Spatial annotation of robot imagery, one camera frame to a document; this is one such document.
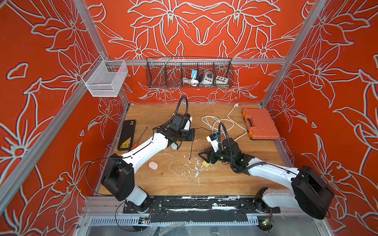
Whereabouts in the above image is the clear plastic wall bin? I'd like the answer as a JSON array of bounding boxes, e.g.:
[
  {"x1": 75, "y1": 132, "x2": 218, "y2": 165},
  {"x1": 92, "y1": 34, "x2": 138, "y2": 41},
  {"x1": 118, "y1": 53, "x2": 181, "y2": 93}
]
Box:
[{"x1": 83, "y1": 61, "x2": 129, "y2": 97}]

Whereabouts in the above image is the white thick power cable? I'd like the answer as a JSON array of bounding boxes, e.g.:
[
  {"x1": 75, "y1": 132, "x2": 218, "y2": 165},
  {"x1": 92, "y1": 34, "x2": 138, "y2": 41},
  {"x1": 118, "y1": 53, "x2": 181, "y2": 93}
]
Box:
[{"x1": 201, "y1": 103, "x2": 249, "y2": 142}]

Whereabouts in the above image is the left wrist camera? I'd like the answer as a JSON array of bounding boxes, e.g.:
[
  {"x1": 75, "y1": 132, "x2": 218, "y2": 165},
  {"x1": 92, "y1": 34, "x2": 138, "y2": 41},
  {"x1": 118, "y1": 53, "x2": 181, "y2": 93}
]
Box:
[{"x1": 169, "y1": 114, "x2": 193, "y2": 132}]

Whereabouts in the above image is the orange handled screwdriver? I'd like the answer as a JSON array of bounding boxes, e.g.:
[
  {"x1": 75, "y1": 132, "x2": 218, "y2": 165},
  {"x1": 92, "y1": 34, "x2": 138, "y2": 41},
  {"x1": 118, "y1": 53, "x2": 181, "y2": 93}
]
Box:
[{"x1": 132, "y1": 127, "x2": 148, "y2": 150}]

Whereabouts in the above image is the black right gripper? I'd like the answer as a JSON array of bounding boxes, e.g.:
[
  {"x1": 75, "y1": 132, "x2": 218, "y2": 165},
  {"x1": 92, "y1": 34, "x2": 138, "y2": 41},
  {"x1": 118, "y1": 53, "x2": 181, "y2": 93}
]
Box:
[{"x1": 197, "y1": 147, "x2": 235, "y2": 166}]

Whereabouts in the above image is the orange plastic tool case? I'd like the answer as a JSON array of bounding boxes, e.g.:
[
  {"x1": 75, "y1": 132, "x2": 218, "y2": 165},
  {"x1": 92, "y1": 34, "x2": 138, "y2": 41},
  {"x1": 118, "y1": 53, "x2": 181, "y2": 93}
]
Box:
[{"x1": 242, "y1": 108, "x2": 280, "y2": 140}]

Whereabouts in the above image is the coiled white cable in basket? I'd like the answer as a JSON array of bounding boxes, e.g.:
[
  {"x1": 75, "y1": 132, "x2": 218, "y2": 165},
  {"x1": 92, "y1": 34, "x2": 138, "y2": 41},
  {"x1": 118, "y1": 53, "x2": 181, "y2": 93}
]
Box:
[{"x1": 181, "y1": 77, "x2": 199, "y2": 87}]

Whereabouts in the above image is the white bluetooth headset case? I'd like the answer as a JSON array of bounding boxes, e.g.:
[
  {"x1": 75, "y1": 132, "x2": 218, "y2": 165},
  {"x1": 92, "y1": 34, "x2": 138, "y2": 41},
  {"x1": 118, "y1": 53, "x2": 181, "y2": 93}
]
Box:
[{"x1": 170, "y1": 143, "x2": 179, "y2": 150}]

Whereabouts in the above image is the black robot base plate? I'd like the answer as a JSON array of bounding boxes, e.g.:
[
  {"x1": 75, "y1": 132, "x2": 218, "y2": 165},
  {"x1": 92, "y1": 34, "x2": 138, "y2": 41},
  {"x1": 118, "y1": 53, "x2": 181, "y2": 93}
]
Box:
[{"x1": 123, "y1": 196, "x2": 281, "y2": 223}]

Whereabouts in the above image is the thin white cable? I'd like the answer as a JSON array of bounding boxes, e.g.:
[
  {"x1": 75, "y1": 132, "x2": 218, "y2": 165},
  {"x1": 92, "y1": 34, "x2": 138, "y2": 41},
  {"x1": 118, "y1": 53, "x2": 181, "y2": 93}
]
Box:
[{"x1": 163, "y1": 151, "x2": 204, "y2": 178}]

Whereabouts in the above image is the blue box in basket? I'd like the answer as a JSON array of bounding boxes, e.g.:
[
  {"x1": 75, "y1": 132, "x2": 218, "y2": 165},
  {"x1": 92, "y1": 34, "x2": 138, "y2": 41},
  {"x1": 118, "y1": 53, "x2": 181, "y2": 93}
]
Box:
[{"x1": 191, "y1": 70, "x2": 197, "y2": 80}]

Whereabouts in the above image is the yellow plug adapter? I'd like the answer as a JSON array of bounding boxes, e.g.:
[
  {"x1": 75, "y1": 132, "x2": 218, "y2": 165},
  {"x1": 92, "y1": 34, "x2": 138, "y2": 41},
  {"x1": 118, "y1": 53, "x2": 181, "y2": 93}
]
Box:
[{"x1": 202, "y1": 161, "x2": 211, "y2": 168}]

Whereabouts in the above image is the black flat tool case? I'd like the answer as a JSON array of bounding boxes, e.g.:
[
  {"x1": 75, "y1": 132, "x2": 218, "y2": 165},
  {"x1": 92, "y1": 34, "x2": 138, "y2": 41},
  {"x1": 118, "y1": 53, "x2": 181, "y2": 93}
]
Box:
[{"x1": 117, "y1": 120, "x2": 136, "y2": 151}]

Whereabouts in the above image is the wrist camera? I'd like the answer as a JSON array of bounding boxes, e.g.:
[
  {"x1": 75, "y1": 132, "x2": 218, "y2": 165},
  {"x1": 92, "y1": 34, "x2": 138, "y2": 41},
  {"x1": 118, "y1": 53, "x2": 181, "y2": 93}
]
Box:
[
  {"x1": 206, "y1": 132, "x2": 219, "y2": 152},
  {"x1": 169, "y1": 114, "x2": 193, "y2": 132}
]

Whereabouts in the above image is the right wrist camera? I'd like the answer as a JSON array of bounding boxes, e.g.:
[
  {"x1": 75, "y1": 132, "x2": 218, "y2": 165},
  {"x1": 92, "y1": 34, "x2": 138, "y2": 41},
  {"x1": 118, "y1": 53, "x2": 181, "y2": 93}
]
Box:
[{"x1": 206, "y1": 132, "x2": 219, "y2": 152}]

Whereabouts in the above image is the white socket cube in basket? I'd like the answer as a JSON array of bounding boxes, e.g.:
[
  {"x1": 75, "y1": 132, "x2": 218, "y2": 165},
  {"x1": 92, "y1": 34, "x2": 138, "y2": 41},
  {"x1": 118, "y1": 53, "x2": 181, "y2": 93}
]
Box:
[{"x1": 215, "y1": 76, "x2": 229, "y2": 86}]

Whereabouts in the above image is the pink oval earbud case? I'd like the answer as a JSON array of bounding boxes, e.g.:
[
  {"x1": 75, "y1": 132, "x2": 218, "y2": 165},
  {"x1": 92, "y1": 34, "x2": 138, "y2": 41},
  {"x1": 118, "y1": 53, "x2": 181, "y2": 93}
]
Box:
[{"x1": 148, "y1": 161, "x2": 158, "y2": 170}]

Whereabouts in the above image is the black wire wall basket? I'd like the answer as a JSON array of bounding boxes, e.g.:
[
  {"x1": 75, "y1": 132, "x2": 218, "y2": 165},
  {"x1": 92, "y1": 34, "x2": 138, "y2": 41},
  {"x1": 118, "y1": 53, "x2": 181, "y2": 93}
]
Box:
[{"x1": 146, "y1": 56, "x2": 234, "y2": 89}]

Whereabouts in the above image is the white power strip in basket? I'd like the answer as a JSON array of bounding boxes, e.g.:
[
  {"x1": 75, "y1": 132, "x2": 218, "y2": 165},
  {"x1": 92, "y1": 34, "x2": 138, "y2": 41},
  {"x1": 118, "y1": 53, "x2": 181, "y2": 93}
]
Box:
[{"x1": 200, "y1": 71, "x2": 214, "y2": 85}]

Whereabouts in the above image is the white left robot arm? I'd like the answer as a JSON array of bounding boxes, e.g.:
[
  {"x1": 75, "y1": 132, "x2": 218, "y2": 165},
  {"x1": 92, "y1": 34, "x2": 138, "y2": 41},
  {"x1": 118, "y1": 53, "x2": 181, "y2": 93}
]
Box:
[{"x1": 100, "y1": 127, "x2": 195, "y2": 207}]

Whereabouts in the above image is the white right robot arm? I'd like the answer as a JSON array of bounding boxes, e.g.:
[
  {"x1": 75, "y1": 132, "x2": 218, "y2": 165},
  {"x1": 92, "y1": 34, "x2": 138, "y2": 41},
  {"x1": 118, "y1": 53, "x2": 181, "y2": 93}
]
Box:
[{"x1": 198, "y1": 138, "x2": 335, "y2": 220}]

